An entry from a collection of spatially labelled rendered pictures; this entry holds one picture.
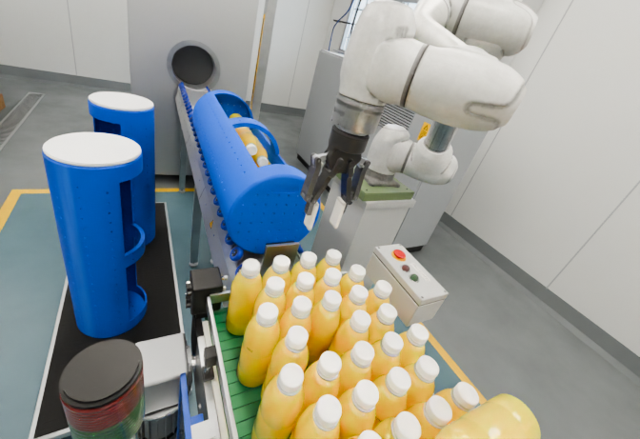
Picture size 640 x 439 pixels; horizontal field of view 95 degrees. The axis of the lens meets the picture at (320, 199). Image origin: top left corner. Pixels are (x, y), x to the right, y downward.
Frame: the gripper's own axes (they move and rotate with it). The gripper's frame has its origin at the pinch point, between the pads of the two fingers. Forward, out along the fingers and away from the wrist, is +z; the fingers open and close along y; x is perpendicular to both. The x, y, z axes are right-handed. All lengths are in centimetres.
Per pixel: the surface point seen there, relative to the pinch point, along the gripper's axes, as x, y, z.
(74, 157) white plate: -65, 54, 20
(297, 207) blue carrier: -18.9, -4.0, 10.4
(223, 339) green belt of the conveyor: 2.4, 19.0, 33.5
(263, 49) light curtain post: -158, -32, -19
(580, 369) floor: 39, -237, 122
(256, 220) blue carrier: -19.1, 7.7, 14.6
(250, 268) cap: 0.6, 15.0, 12.9
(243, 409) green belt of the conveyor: 18.7, 18.3, 33.6
